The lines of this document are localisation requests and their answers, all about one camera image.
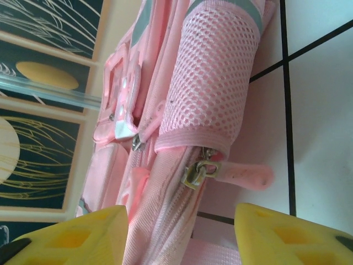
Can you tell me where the pink student backpack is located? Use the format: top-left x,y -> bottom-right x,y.
78,0 -> 276,265

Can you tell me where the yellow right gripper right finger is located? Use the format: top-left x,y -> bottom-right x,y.
234,203 -> 353,265

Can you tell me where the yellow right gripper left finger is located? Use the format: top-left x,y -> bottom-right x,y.
0,205 -> 129,265

